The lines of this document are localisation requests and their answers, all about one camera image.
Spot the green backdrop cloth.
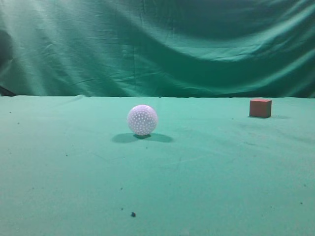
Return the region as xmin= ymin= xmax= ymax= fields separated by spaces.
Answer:
xmin=0 ymin=0 xmax=315 ymax=98

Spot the red cube block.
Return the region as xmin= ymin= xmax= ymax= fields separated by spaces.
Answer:
xmin=249 ymin=99 xmax=272 ymax=118

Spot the white dimpled ball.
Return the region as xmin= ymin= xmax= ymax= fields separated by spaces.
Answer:
xmin=127 ymin=105 xmax=158 ymax=136

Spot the green table cloth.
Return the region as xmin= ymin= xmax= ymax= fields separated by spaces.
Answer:
xmin=0 ymin=95 xmax=315 ymax=236

